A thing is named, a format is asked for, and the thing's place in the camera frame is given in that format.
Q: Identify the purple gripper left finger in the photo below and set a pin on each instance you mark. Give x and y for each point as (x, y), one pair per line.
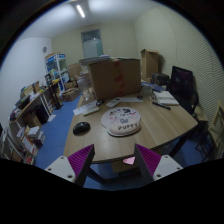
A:
(75, 167)

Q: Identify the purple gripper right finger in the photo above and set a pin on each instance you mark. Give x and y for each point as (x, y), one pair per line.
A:
(154, 166)

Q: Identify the black computer mouse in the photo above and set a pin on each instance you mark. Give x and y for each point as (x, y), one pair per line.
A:
(81, 128)

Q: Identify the round puppy mouse pad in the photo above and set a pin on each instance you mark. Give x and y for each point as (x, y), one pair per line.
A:
(121, 121)

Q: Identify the black computer monitor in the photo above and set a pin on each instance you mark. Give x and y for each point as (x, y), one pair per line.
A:
(181, 83)

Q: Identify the wooden chair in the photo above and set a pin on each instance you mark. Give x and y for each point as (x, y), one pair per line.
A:
(210, 145)

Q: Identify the black pen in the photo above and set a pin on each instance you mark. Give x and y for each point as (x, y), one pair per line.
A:
(161, 105)

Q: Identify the open white notebook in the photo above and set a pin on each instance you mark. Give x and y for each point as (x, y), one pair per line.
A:
(165, 98)

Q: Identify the cardboard box on floor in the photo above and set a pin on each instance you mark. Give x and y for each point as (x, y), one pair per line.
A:
(70, 94)

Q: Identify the wooden side desk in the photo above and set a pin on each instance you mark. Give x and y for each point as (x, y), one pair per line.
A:
(38, 98)

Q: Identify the white remote control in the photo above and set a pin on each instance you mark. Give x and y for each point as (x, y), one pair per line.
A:
(113, 102)

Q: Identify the large cardboard box on table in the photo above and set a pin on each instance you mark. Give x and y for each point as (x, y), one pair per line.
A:
(110, 79)

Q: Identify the glass door display fridge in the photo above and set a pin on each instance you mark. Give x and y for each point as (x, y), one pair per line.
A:
(56, 66)

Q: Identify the tall cardboard box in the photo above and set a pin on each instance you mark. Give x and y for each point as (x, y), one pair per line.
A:
(149, 62)

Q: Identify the ceiling light strip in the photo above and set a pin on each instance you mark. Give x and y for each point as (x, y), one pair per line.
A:
(80, 10)

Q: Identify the wall clock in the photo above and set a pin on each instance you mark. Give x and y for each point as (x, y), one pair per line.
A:
(44, 50)

